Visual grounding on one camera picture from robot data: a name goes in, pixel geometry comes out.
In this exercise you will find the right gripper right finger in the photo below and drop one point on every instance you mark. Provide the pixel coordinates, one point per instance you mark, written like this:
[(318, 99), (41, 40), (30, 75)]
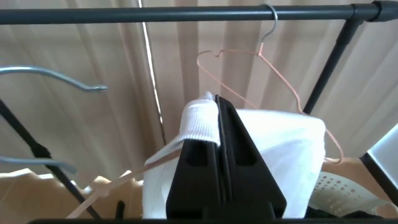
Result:
[(248, 186)]

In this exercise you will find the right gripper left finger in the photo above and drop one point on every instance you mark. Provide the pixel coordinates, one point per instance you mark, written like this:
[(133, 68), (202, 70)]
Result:
[(199, 186)]

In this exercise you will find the white printed t-shirt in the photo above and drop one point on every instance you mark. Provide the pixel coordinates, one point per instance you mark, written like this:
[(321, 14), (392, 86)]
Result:
[(280, 140)]

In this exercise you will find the pink clothes hanger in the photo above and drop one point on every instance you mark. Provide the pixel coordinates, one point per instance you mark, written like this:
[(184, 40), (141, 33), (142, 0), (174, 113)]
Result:
[(62, 75), (261, 49)]

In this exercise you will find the white laundry basket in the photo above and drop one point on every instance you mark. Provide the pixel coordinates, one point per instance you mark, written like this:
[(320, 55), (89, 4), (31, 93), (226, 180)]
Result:
[(339, 189)]

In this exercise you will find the black clothes rack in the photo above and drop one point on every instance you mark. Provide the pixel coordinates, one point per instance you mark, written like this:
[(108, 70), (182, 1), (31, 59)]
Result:
[(155, 14)]

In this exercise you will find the beige curtain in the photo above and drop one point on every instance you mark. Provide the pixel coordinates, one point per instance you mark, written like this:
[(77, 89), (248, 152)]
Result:
[(77, 124)]

